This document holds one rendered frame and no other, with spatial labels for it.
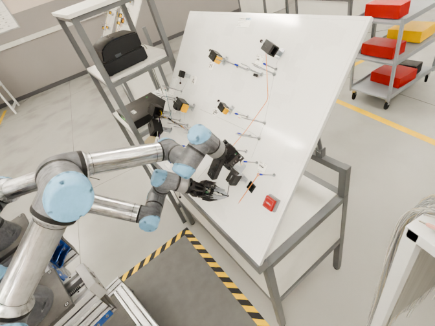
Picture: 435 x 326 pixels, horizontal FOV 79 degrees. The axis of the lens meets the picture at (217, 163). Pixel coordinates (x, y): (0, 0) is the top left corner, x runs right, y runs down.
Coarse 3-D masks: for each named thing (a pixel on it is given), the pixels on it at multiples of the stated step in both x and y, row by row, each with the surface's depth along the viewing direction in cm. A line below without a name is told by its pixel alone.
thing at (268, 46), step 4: (260, 40) 113; (268, 40) 107; (264, 44) 109; (268, 44) 107; (272, 44) 106; (264, 48) 109; (268, 48) 107; (272, 48) 106; (276, 48) 108; (268, 52) 107; (272, 52) 109; (276, 52) 113; (280, 52) 113; (272, 56) 109; (276, 56) 114; (280, 56) 113
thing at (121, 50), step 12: (108, 36) 172; (120, 36) 165; (132, 36) 168; (96, 48) 170; (108, 48) 163; (120, 48) 167; (132, 48) 171; (108, 60) 166; (120, 60) 170; (132, 60) 174; (108, 72) 168
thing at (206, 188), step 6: (192, 180) 113; (204, 180) 117; (192, 186) 112; (198, 186) 114; (204, 186) 114; (210, 186) 116; (186, 192) 114; (198, 192) 119; (204, 192) 114; (210, 192) 116; (210, 198) 117
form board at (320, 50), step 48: (192, 48) 164; (240, 48) 132; (288, 48) 110; (336, 48) 95; (192, 96) 161; (240, 96) 130; (288, 96) 109; (336, 96) 94; (240, 144) 128; (288, 144) 108; (240, 192) 126; (288, 192) 106; (240, 240) 124
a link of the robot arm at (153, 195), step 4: (152, 188) 114; (148, 192) 119; (152, 192) 114; (156, 192) 113; (148, 196) 114; (152, 196) 112; (156, 196) 112; (160, 196) 113; (164, 196) 115; (148, 200) 111; (152, 200) 111; (156, 200) 111; (160, 200) 112; (164, 200) 116
